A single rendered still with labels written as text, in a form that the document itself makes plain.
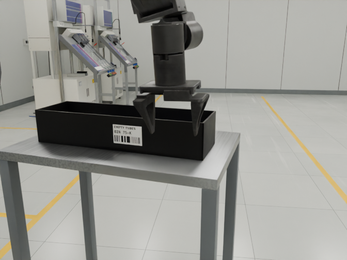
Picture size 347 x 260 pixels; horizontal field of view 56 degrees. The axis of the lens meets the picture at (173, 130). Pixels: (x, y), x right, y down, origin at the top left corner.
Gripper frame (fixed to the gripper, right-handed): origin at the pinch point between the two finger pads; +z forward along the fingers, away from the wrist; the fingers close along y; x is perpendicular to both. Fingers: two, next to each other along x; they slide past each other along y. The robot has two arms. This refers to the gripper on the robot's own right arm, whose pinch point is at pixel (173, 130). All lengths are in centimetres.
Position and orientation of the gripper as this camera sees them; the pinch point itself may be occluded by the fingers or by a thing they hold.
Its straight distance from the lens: 62.7
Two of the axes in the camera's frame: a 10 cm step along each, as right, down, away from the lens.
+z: 0.6, 9.4, 3.2
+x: -3.0, 3.2, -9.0
